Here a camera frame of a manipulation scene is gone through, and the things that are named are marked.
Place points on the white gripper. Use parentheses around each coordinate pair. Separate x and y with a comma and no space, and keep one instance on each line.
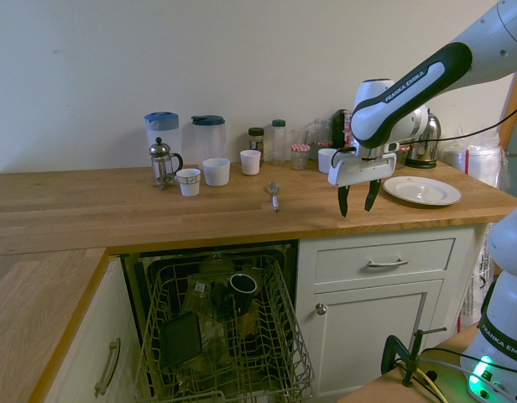
(363,168)

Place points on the clear pitcher dark teal lid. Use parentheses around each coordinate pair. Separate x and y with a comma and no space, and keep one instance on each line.
(208,138)

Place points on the tall white ribbed cup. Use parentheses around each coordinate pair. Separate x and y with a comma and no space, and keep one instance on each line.
(250,163)

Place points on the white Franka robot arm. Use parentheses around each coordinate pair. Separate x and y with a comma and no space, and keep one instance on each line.
(409,88)

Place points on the black plastic tray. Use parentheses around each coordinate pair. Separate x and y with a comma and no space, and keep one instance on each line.
(179,342)

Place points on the small patterned paper cup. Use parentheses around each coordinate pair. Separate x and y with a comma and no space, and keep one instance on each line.
(188,182)

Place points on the glass french press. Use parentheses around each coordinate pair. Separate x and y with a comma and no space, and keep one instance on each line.
(162,163)

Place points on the white base cabinet with drawer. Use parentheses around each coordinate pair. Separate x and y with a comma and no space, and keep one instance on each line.
(367,344)

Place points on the clear glass jar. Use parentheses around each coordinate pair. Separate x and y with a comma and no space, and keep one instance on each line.
(321,132)

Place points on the clear glass tumbler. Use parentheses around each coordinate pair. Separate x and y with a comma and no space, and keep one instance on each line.
(298,136)

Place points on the dark spice jar black lid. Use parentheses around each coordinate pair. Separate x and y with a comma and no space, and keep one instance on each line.
(256,140)

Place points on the clear printed plastic bag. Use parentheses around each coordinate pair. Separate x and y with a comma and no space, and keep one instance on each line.
(472,277)

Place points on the wide white cup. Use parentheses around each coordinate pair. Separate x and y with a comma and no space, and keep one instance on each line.
(325,161)

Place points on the dishwasher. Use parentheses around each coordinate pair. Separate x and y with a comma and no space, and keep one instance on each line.
(290,260)

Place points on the silver metal spoon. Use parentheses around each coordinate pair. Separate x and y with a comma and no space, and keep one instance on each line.
(274,193)

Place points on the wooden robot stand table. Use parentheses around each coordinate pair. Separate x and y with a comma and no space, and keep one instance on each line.
(388,390)

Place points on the dark metal C-clamp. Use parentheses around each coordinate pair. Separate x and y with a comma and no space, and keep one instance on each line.
(388,346)

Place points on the silver cabinet knob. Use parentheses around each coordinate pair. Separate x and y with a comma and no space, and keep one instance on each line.
(321,309)

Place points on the white corner cabinet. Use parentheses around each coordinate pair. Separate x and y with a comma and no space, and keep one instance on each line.
(86,336)

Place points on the small jam jar checked lid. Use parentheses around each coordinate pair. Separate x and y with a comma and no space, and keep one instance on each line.
(300,157)

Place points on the stainless steel electric kettle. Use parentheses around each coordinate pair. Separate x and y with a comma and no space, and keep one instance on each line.
(430,138)

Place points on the clear pitcher light blue lid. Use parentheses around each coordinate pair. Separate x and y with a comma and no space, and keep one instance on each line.
(162,128)

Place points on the black mug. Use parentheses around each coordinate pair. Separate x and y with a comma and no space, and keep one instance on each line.
(243,289)

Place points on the plastic bag of cups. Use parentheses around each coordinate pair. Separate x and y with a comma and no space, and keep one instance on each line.
(481,161)

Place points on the clear plastic container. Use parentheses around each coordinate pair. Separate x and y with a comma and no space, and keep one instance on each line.
(200,294)

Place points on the white plate gold rim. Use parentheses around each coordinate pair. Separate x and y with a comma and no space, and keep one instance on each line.
(422,191)

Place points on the clear jar green lid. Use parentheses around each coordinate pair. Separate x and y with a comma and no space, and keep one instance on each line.
(278,142)

